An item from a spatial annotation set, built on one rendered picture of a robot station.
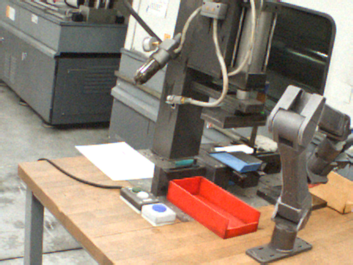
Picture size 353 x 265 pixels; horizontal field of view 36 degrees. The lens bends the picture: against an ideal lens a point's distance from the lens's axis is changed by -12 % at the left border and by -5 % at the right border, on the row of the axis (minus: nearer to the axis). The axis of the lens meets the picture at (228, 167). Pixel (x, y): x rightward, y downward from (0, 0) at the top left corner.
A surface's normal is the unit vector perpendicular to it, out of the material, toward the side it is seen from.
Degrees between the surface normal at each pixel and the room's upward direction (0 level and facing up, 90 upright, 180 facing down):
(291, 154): 118
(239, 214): 90
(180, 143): 90
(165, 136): 90
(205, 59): 90
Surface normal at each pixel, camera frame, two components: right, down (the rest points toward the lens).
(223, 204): -0.73, 0.10
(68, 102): 0.61, 0.38
